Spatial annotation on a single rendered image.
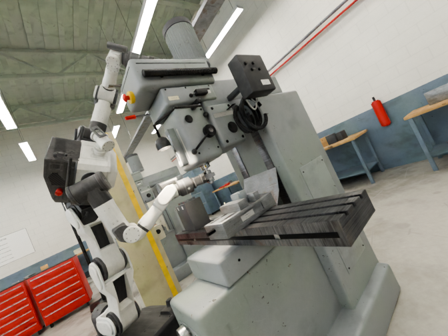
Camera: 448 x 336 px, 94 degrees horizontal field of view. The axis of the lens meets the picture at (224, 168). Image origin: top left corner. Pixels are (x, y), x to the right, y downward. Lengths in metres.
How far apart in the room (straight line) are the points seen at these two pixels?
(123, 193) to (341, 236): 2.46
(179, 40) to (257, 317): 1.54
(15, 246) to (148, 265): 7.68
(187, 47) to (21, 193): 9.39
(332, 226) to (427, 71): 4.34
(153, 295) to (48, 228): 7.58
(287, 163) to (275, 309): 0.75
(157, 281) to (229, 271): 1.93
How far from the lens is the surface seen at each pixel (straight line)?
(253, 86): 1.13
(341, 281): 1.53
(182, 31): 1.55
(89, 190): 1.09
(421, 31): 4.92
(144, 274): 2.83
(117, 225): 1.09
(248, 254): 1.07
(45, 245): 10.05
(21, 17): 7.18
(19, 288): 5.68
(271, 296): 1.19
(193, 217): 1.39
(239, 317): 1.08
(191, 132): 1.12
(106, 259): 1.45
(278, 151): 1.29
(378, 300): 1.71
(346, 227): 0.70
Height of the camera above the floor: 1.20
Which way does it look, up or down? 2 degrees up
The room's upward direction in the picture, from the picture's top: 25 degrees counter-clockwise
